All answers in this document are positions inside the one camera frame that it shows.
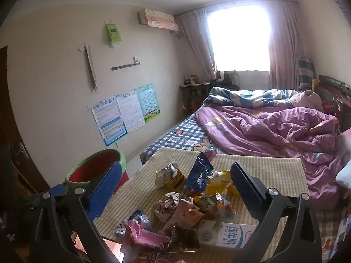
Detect black wrapper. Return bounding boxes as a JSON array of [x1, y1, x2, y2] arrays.
[[165, 226, 201, 252]]

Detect dark wooden headboard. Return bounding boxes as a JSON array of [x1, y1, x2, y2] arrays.
[[318, 75, 351, 132]]

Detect brown white wrapper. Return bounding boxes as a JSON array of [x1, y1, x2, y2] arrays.
[[151, 192, 192, 225]]

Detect teal wall poster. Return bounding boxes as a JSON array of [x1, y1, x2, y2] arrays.
[[136, 83, 162, 123]]

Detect blue snack bag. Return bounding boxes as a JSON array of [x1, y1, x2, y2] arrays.
[[183, 152, 214, 191]]

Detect dark clothes pile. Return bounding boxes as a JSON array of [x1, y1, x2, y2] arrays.
[[214, 71, 240, 91]]

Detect beige checkered mat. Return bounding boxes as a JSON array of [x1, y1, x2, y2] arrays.
[[93, 146, 309, 263]]

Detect pink curtain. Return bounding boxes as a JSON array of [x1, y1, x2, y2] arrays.
[[175, 8, 217, 80], [267, 1, 302, 91]]

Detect purple blanket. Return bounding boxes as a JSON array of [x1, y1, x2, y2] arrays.
[[196, 105, 343, 210]]

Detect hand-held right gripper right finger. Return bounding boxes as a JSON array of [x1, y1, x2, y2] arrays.
[[227, 162, 322, 263]]

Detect yellow snack bag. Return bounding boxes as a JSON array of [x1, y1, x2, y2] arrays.
[[206, 170, 240, 198]]

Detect white wall poster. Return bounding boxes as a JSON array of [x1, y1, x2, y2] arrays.
[[115, 89, 146, 132]]

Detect pale pink pillow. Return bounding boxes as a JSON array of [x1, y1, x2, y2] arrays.
[[291, 90, 324, 113]]

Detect blue patchwork blanket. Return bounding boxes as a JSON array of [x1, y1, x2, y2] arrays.
[[203, 86, 308, 108]]

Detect blue bordered wall poster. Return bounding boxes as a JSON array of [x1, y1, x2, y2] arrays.
[[90, 96, 128, 147]]

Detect bright pink wrapper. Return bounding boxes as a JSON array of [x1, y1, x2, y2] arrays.
[[123, 220, 170, 250]]

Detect covered air conditioner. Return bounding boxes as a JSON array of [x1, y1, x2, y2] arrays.
[[137, 8, 179, 32]]

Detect hanging dark straps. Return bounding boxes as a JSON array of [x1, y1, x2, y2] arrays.
[[77, 42, 98, 91]]

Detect silver orange wrapper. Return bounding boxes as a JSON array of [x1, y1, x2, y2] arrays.
[[192, 192, 236, 220]]

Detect white yellow bag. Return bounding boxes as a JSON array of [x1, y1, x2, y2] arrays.
[[155, 162, 187, 191]]

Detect dark wall rail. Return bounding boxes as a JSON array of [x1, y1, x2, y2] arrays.
[[111, 57, 141, 71]]

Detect metal door handle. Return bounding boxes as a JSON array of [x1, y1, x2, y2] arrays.
[[19, 142, 30, 159]]

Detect window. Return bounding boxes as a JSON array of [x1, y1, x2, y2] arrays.
[[206, 3, 272, 73]]

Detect red bucket with green rim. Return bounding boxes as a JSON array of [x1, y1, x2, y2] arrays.
[[65, 148, 129, 195]]

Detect blue white wrapper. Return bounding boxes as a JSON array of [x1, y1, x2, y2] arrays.
[[114, 210, 152, 237]]

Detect pale pink packet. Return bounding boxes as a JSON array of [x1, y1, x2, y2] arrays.
[[162, 197, 205, 233]]

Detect green wall box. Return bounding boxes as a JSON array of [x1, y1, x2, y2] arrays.
[[104, 20, 122, 48]]

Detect white pillow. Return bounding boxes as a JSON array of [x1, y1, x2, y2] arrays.
[[335, 167, 351, 189]]

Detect small dark desk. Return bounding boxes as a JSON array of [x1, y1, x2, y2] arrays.
[[179, 82, 211, 110]]

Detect blue striped cushion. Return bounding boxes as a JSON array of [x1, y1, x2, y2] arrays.
[[298, 55, 316, 91]]

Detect blue plaid bed sheet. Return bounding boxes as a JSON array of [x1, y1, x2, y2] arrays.
[[140, 112, 351, 263]]

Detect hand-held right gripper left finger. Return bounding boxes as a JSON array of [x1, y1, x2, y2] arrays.
[[29, 161, 122, 263]]

